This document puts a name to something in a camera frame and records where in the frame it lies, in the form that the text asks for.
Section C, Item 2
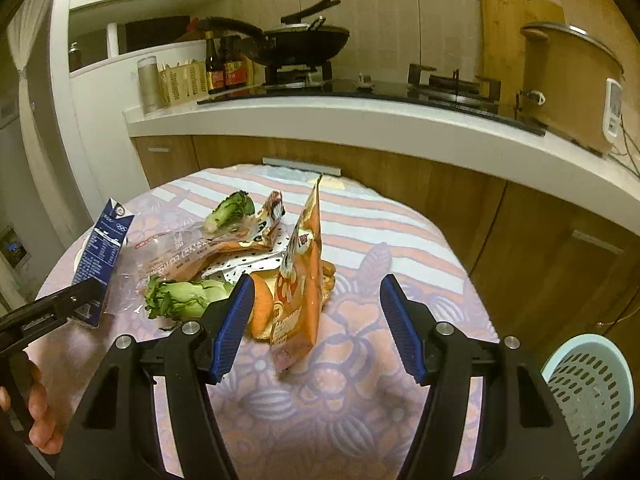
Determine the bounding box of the large bok choy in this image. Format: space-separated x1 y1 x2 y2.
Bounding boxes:
143 275 233 321

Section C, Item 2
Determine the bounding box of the large orange peel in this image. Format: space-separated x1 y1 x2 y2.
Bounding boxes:
248 260 336 340

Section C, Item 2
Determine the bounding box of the clear plastic bread bag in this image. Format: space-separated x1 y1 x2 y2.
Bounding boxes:
106 223 272 314

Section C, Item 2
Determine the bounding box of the orange panda snack bag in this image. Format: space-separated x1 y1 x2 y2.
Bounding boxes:
270 178 323 374

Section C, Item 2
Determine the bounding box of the blue white milk carton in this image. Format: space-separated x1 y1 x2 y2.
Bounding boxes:
71 197 137 330

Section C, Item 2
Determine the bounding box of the white heart pattern wrapper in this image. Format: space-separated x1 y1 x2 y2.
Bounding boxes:
200 228 290 284

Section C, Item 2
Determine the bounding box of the red panda snack wrapper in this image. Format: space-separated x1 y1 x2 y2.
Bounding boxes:
198 191 285 262

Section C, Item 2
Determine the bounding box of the small bok choy piece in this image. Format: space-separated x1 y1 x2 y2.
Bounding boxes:
203 190 255 234

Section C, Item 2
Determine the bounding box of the teal plastic trash basket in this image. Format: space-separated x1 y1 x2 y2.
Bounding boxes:
541 334 634 476

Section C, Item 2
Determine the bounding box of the person's left hand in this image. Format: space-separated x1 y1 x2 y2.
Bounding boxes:
27 360 63 455

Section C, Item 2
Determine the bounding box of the floral pink tablecloth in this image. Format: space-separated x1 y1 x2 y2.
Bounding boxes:
28 166 497 479

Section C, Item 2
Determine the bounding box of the white countertop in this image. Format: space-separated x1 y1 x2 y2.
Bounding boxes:
122 94 639 233

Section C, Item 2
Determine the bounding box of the yellow utensil basket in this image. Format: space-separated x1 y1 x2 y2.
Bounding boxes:
158 60 208 107

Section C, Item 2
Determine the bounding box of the dark sauce bottle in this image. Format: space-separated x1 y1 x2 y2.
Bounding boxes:
205 30 224 94

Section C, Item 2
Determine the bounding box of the steel canister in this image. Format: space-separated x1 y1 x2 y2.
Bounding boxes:
137 55 164 114

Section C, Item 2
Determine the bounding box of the soy sauce bottle red label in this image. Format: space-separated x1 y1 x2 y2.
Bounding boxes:
220 35 248 89

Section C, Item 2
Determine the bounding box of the white curtain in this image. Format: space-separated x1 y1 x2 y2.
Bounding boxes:
5 0 82 241

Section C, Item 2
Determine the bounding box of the black wok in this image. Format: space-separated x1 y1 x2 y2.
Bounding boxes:
198 16 349 66

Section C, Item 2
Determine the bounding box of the black gas stove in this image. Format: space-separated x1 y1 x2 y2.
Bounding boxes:
197 62 546 136

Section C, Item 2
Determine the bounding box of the black frying pan with lid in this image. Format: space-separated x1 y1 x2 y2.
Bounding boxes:
280 0 342 26

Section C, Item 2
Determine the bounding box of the white power meter plug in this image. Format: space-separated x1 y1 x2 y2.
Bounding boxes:
602 78 623 144

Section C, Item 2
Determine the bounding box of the beige rice cooker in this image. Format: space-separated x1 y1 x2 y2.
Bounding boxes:
521 22 624 156

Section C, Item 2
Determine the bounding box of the wooden cutting board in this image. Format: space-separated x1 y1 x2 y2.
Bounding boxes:
480 0 565 110

